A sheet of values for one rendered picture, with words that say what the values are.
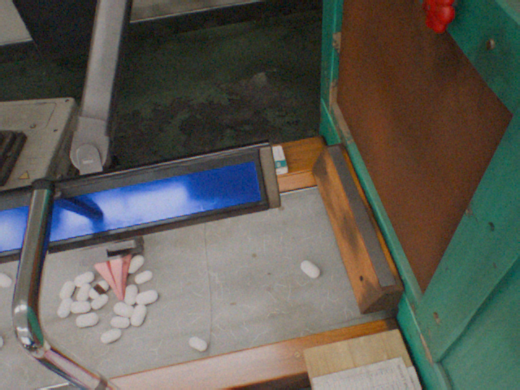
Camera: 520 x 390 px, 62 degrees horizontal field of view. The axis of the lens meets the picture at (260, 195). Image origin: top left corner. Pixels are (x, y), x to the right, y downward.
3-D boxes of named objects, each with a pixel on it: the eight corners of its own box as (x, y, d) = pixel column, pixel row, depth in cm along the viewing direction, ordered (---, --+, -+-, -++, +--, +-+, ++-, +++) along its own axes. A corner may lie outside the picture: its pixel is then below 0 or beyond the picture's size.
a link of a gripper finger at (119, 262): (131, 301, 73) (119, 246, 73) (88, 310, 72) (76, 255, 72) (140, 292, 79) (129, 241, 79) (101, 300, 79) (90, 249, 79)
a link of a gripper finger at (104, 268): (145, 298, 73) (133, 243, 73) (102, 307, 72) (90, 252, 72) (153, 289, 80) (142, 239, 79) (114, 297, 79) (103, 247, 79)
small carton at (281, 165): (265, 154, 92) (264, 148, 90) (281, 151, 92) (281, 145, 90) (270, 175, 88) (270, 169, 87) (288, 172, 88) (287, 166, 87)
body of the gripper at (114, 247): (136, 250, 73) (127, 206, 73) (76, 262, 72) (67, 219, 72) (145, 245, 79) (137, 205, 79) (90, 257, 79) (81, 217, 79)
